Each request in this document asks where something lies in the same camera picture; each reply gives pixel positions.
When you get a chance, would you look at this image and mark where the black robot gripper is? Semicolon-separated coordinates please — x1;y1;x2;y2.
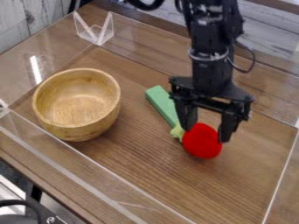
169;59;255;143

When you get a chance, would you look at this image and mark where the wooden bowl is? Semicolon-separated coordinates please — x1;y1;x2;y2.
32;67;120;142

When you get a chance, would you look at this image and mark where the clear acrylic tray wall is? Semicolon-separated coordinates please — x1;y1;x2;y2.
0;6;299;224

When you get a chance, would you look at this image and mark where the black table leg clamp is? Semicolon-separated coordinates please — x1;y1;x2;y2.
25;185;66;224

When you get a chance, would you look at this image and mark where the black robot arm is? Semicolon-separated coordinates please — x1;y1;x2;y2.
169;0;255;143

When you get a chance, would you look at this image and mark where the green rectangular block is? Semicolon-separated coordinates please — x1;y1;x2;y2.
144;86;178;128

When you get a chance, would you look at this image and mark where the red plush strawberry toy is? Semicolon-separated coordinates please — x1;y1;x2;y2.
170;122;221;159

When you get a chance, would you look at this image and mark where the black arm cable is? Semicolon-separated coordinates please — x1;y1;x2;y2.
227;40;257;74

